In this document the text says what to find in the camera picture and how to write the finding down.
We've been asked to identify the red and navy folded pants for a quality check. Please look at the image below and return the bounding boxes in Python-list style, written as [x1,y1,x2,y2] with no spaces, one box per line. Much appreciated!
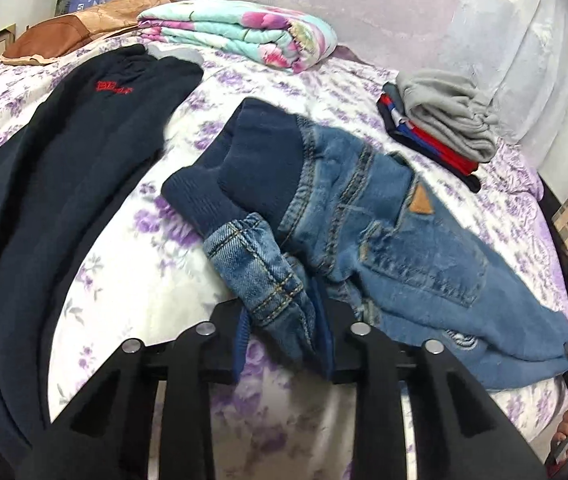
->
[376,82,482,194]

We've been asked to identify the black sweatpants red logo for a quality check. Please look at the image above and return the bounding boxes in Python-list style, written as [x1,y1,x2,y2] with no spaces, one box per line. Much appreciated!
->
[0,44,203,465]

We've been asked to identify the floral folded blanket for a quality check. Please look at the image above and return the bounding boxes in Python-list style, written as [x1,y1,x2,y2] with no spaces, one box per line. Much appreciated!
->
[137,0,338,73]

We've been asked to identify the white lace headboard cover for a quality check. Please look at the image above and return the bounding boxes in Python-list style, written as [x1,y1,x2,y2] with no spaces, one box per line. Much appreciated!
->
[127,0,568,172]

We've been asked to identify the blue denim jeans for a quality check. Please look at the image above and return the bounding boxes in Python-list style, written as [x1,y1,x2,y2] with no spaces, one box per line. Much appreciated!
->
[161,98,568,390]

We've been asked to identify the brown pillow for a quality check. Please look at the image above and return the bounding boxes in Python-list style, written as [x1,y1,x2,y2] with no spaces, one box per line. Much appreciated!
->
[0,0,170,66]

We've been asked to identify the grey folded pants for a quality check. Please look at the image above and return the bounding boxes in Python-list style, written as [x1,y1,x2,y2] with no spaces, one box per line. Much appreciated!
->
[395,70,500,164]

